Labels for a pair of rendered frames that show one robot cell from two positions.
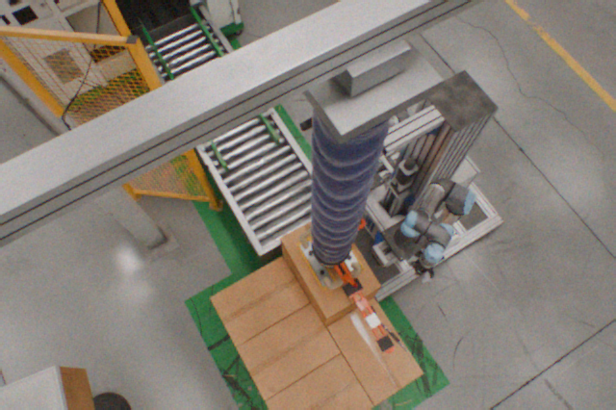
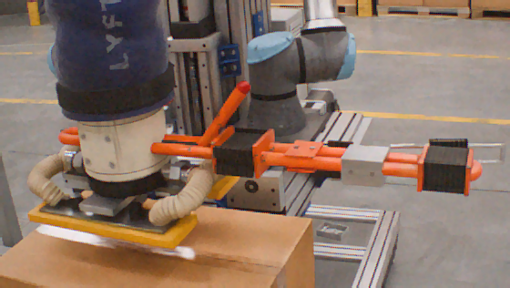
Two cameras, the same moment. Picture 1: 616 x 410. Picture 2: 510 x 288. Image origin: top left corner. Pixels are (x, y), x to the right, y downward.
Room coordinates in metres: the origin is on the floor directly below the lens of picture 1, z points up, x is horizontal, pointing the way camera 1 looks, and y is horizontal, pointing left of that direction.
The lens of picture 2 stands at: (-0.28, 0.36, 1.61)
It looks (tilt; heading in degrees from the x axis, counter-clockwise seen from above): 22 degrees down; 322
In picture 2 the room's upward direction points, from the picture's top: 5 degrees counter-clockwise
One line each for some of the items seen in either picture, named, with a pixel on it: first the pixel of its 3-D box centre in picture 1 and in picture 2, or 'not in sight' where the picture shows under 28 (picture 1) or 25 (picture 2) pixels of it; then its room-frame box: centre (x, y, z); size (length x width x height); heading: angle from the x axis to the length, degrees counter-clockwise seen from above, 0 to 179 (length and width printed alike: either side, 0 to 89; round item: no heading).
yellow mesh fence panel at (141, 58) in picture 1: (134, 142); not in sight; (1.59, 1.17, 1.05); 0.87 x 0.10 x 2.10; 82
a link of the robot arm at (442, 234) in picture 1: (439, 235); not in sight; (0.63, -0.60, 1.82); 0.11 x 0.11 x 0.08; 56
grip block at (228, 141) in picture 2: (352, 288); (243, 150); (0.53, -0.25, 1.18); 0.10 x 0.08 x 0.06; 118
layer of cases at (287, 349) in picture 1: (313, 337); not in sight; (0.34, -0.03, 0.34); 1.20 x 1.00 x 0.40; 30
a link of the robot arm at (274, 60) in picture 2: (411, 230); (274, 61); (0.86, -0.62, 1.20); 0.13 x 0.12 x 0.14; 56
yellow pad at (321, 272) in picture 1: (316, 263); (106, 211); (0.71, -0.05, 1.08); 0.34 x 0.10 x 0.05; 28
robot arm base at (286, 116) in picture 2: (406, 235); (274, 107); (0.87, -0.61, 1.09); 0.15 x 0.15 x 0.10
